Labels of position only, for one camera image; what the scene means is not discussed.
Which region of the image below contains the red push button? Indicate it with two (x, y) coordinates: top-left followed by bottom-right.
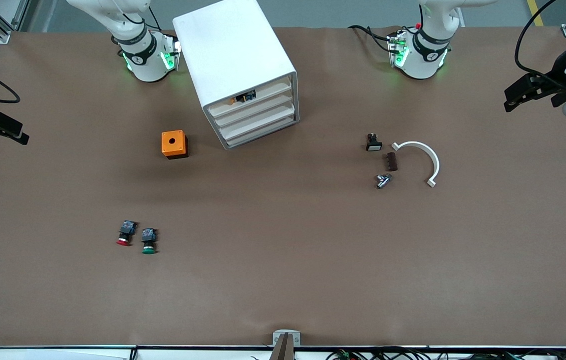
(116, 220), (138, 247)

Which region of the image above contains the white plastic drawer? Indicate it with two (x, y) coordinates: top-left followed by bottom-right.
(220, 105), (296, 140)
(225, 116), (298, 149)
(215, 93), (295, 129)
(210, 79), (293, 118)

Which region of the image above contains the green push button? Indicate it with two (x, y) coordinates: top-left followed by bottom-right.
(141, 227), (158, 255)

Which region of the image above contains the white drawer cabinet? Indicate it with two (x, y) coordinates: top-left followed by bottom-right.
(173, 0), (300, 150)

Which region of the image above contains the brown table cover sheet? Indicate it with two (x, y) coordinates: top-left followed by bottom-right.
(0, 26), (566, 349)

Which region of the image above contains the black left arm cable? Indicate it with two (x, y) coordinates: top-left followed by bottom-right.
(514, 0), (566, 83)

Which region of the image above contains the white curved plastic bracket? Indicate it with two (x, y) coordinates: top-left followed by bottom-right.
(391, 141), (440, 188)

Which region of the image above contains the orange button enclosure box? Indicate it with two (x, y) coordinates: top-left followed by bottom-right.
(161, 130), (189, 160)

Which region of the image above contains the black base cable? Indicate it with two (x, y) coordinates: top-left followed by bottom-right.
(347, 24), (394, 54)

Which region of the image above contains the black cable tangle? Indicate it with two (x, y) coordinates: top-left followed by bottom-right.
(327, 347), (566, 360)

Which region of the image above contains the grey metal mount bracket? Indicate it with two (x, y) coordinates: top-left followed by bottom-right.
(269, 329), (302, 360)

